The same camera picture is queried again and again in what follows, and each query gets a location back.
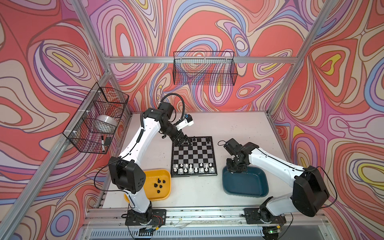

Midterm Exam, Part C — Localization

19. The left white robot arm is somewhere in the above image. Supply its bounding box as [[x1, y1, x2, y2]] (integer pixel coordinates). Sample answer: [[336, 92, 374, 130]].
[[108, 93, 193, 225]]

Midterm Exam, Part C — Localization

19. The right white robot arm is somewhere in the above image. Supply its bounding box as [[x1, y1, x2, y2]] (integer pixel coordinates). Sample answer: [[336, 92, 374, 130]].
[[224, 138, 330, 224]]

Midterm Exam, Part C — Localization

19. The black white chess board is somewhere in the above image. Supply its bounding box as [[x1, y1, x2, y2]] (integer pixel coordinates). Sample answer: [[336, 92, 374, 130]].
[[171, 136, 218, 178]]

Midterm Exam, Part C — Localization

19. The teal plastic tray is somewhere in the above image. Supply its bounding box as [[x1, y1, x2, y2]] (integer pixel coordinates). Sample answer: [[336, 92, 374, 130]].
[[222, 167, 269, 198]]

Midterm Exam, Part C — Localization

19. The yellow plastic tray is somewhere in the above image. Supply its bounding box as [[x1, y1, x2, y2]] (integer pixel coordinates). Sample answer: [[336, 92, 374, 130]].
[[131, 169, 171, 202]]

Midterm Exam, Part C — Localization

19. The white roll in basket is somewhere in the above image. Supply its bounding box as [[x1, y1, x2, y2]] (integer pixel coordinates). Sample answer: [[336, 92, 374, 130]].
[[96, 115, 118, 128]]

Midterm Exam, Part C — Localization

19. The black marker in basket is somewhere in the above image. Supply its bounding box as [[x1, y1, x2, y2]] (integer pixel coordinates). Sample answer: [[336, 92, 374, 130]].
[[101, 136, 106, 153]]

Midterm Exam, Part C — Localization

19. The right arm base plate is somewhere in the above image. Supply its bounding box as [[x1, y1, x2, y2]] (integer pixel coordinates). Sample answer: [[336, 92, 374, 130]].
[[241, 208, 287, 225]]

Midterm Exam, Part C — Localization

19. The black wire basket back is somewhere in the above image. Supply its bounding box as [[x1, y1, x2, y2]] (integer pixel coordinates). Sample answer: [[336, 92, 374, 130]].
[[173, 50, 238, 86]]

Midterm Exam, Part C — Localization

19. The black wire basket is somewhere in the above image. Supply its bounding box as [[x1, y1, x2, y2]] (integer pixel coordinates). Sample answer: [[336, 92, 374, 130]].
[[63, 83, 129, 154], [173, 50, 238, 86]]

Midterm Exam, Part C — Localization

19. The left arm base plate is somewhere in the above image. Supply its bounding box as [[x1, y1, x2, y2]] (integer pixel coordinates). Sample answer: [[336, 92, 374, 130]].
[[122, 209, 167, 227]]

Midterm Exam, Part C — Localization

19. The black wire basket left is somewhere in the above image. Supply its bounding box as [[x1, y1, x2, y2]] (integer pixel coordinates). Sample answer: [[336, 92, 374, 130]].
[[63, 83, 129, 154]]

